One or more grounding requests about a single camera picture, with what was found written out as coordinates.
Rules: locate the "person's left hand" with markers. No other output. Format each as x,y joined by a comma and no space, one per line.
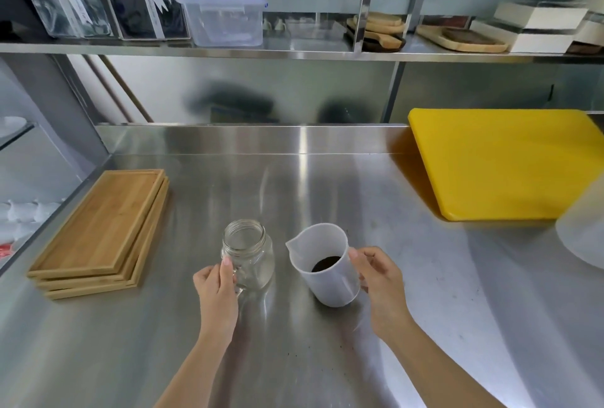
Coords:
214,299

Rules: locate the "person's right hand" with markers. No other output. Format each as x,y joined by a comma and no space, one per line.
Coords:
384,289

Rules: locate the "person's right thumb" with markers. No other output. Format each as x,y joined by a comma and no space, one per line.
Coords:
359,259

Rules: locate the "person's left thumb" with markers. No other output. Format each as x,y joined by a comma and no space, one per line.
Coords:
228,275

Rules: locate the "clear glass jar mug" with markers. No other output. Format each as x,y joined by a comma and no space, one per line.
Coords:
252,256

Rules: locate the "white plastic measuring jug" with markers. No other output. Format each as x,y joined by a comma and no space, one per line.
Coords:
321,289

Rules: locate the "person's left forearm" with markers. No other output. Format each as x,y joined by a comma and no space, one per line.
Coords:
200,370

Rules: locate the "person's right forearm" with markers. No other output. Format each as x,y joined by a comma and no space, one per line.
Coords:
434,370

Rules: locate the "dark coffee grounds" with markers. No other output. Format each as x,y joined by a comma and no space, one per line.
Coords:
325,263

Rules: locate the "bamboo wooden tray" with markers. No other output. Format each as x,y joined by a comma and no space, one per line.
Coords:
151,237
153,252
101,221

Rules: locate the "yellow cutting board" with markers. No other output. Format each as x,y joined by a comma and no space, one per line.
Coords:
500,162

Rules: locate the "row of white cups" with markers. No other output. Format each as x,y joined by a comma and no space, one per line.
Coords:
28,213

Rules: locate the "stainless steel shelf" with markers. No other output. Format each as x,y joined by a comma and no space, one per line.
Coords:
283,51

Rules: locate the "translucent plastic container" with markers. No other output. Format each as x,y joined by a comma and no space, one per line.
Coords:
583,228

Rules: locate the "stack of wooden serving boards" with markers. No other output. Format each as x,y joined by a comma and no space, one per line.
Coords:
380,32

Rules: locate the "light wooden serving board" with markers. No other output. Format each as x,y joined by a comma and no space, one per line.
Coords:
434,37

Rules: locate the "dark wooden board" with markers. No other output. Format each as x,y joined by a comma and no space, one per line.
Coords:
469,36

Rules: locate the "small white cups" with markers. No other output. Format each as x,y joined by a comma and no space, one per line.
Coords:
276,24

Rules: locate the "clear container with blue lid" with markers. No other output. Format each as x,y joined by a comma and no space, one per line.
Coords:
224,20

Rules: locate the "glass side shelf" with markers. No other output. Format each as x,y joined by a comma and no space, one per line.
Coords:
16,131

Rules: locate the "white plate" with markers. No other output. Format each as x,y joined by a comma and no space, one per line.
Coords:
10,123

